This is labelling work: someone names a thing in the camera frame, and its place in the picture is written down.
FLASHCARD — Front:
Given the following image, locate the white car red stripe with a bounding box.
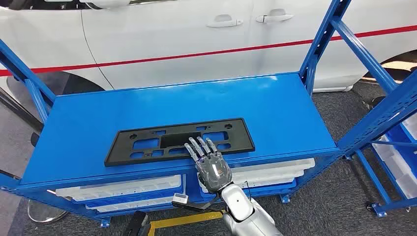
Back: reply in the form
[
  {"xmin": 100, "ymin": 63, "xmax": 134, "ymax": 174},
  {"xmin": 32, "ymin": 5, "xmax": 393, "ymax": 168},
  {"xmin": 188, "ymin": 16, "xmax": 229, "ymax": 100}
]
[{"xmin": 0, "ymin": 0, "xmax": 417, "ymax": 93}]

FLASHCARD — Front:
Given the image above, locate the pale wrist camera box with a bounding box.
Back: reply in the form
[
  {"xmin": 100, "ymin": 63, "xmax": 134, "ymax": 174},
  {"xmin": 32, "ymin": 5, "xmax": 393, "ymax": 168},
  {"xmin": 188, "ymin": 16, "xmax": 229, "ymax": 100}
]
[{"xmin": 173, "ymin": 193, "xmax": 190, "ymax": 206}]

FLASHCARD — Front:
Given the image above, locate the black robot foot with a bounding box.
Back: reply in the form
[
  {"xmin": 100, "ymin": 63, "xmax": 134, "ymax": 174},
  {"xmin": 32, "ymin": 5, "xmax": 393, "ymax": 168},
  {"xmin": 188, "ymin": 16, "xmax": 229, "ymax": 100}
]
[{"xmin": 123, "ymin": 211, "xmax": 151, "ymax": 236}]

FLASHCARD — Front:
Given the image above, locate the white plastic bin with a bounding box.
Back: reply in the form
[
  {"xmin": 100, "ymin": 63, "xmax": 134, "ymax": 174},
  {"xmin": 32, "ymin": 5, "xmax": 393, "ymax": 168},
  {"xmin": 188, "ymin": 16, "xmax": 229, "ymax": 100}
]
[
  {"xmin": 402, "ymin": 112, "xmax": 417, "ymax": 141},
  {"xmin": 232, "ymin": 176, "xmax": 298, "ymax": 190},
  {"xmin": 372, "ymin": 140, "xmax": 417, "ymax": 199},
  {"xmin": 228, "ymin": 158, "xmax": 316, "ymax": 183},
  {"xmin": 55, "ymin": 175, "xmax": 182, "ymax": 202},
  {"xmin": 85, "ymin": 195, "xmax": 178, "ymax": 213}
]

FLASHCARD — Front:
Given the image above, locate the black round base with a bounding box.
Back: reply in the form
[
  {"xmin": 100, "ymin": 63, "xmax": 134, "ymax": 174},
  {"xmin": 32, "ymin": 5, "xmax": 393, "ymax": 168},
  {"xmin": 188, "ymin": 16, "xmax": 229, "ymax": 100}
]
[{"xmin": 367, "ymin": 96, "xmax": 387, "ymax": 112}]

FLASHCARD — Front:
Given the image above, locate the blue metal shelf rack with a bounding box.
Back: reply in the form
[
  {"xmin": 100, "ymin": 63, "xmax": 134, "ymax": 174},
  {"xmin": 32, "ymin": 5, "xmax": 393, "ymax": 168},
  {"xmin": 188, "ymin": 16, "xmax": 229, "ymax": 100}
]
[
  {"xmin": 355, "ymin": 112, "xmax": 417, "ymax": 218},
  {"xmin": 0, "ymin": 0, "xmax": 417, "ymax": 229}
]

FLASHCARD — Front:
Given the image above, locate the black plastic frame part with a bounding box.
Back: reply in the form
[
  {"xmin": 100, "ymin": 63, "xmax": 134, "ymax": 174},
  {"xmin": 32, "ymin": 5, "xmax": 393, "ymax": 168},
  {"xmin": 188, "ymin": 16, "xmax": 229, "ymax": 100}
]
[{"xmin": 104, "ymin": 118, "xmax": 256, "ymax": 167}]

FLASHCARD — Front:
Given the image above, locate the black camera bracket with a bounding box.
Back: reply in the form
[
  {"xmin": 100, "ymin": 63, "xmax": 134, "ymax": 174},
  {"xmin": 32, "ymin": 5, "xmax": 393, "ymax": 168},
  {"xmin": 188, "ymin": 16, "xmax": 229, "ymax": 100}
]
[{"xmin": 172, "ymin": 195, "xmax": 224, "ymax": 212}]

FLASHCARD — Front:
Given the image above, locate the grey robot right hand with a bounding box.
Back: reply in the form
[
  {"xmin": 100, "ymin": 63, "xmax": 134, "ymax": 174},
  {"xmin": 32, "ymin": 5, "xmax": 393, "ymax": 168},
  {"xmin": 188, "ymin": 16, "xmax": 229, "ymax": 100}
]
[{"xmin": 184, "ymin": 136, "xmax": 233, "ymax": 194}]

